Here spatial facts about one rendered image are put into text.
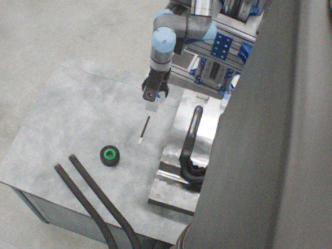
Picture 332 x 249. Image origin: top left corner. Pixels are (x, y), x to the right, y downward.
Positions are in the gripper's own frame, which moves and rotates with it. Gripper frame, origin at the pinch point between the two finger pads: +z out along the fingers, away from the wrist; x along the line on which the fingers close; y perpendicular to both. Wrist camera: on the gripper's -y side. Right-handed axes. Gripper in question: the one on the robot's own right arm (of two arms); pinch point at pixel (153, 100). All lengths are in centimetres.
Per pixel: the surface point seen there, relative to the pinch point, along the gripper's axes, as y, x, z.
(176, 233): -44, -24, 15
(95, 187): -39.0, 9.5, 7.6
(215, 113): 6.8, -25.3, 6.1
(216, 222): -70, -17, -97
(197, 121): 1.0, -19.0, 7.0
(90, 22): 122, 89, 95
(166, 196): -33.0, -16.4, 9.0
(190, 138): -7.6, -18.2, 6.7
